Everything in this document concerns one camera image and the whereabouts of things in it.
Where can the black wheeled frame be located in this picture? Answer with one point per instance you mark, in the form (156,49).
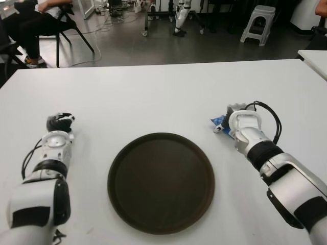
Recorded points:
(146,23)

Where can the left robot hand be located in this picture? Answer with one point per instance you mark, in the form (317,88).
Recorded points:
(58,123)

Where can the person in white shirt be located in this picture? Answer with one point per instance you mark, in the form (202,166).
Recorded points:
(322,7)

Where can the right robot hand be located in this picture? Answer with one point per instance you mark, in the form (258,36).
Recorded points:
(237,107)

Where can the black chair frame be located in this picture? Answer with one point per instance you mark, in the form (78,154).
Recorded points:
(11,48)

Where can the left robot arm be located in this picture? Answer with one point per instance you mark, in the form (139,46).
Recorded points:
(33,199)

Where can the blue Oreo cookie packet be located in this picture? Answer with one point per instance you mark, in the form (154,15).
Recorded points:
(217,120)

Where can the white leaning frame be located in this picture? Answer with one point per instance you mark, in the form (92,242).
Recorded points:
(89,12)

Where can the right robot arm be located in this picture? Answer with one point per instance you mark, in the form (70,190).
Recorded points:
(288,183)

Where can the grey plastic stool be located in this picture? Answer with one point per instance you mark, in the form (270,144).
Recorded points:
(263,10)

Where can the round dark brown tray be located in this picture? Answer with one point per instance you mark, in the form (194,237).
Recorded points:
(161,183)

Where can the white humanoid robot leg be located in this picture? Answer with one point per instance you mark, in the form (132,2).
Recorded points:
(180,16)

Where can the black office chair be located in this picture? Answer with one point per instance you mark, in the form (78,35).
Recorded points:
(316,38)

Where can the seated person black trousers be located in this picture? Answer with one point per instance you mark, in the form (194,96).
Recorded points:
(28,28)

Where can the black folding chair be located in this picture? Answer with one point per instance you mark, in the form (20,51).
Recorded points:
(67,24)

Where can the white side table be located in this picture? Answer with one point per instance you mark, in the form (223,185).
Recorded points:
(316,58)

